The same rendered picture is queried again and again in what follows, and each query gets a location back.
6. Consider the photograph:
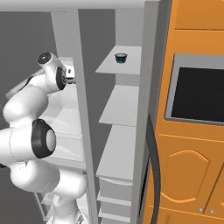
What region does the white fridge shelf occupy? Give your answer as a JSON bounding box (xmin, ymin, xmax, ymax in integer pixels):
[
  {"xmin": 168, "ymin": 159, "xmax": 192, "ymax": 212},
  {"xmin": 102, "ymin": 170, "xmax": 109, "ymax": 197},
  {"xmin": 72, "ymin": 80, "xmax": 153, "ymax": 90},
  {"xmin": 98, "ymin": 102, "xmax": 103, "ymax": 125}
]
[
  {"xmin": 94, "ymin": 45, "xmax": 143, "ymax": 76},
  {"xmin": 95, "ymin": 124, "xmax": 137, "ymax": 182},
  {"xmin": 98, "ymin": 84, "xmax": 140, "ymax": 128}
]

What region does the grey fridge door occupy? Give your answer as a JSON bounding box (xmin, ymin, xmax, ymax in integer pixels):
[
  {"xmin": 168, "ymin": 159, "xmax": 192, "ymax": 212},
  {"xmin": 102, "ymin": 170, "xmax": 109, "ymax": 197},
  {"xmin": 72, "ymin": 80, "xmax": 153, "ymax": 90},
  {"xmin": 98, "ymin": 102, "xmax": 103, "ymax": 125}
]
[{"xmin": 129, "ymin": 0, "xmax": 173, "ymax": 224}]

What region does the white fridge drawer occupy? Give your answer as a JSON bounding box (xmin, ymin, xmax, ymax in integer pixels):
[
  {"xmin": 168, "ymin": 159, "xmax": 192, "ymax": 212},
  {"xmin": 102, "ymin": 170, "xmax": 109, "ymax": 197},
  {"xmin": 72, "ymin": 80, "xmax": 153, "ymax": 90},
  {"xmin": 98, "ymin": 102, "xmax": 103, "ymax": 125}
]
[
  {"xmin": 96, "ymin": 200, "xmax": 132, "ymax": 219},
  {"xmin": 96, "ymin": 177, "xmax": 133, "ymax": 203}
]

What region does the grey fridge cabinet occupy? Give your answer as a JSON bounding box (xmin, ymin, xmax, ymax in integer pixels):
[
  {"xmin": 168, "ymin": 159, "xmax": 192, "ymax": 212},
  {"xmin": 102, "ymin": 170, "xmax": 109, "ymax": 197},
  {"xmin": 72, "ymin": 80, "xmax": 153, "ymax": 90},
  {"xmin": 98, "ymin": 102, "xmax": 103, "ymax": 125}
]
[{"xmin": 0, "ymin": 0, "xmax": 161, "ymax": 224}]

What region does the grey freezer door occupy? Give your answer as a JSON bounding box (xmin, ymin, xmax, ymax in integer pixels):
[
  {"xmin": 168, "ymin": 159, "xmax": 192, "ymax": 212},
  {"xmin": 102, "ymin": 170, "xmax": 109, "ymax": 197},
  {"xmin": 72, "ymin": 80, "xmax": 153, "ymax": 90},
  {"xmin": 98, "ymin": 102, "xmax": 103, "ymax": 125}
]
[{"xmin": 0, "ymin": 11, "xmax": 60, "ymax": 224}]

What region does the small dark blue jar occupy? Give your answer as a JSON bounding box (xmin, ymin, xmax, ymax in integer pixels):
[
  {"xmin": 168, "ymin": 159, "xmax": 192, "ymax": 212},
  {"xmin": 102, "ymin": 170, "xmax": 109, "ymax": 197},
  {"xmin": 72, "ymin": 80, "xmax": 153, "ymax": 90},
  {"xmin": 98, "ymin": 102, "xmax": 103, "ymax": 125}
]
[{"xmin": 114, "ymin": 52, "xmax": 129, "ymax": 65}]

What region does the grey oven with black window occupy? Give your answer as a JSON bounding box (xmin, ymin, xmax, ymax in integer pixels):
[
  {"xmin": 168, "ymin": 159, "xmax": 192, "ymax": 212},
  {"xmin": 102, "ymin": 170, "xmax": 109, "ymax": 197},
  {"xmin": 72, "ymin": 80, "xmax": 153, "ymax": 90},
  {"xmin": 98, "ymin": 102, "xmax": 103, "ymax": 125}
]
[{"xmin": 164, "ymin": 53, "xmax": 224, "ymax": 127}]

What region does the orange arched cupboard door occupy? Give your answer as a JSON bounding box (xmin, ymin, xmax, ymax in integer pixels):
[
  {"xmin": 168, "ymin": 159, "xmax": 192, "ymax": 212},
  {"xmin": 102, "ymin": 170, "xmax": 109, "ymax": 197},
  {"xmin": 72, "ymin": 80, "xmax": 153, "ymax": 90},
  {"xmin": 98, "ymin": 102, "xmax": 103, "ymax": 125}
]
[
  {"xmin": 157, "ymin": 134, "xmax": 223, "ymax": 216},
  {"xmin": 204, "ymin": 163, "xmax": 224, "ymax": 219}
]

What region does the orange cupboard unit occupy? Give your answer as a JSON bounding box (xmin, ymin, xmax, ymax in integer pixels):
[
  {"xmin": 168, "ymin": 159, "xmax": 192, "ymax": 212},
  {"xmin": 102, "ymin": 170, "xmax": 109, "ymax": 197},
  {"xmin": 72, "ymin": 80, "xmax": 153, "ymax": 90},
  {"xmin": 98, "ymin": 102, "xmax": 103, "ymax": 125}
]
[{"xmin": 142, "ymin": 0, "xmax": 224, "ymax": 224}]

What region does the dark grey fridge door handle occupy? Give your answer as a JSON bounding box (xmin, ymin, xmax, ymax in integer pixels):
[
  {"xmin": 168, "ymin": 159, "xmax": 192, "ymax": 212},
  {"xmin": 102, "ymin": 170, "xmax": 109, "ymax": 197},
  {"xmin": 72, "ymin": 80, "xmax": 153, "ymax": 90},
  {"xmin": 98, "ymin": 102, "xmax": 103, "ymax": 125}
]
[{"xmin": 139, "ymin": 113, "xmax": 162, "ymax": 224}]

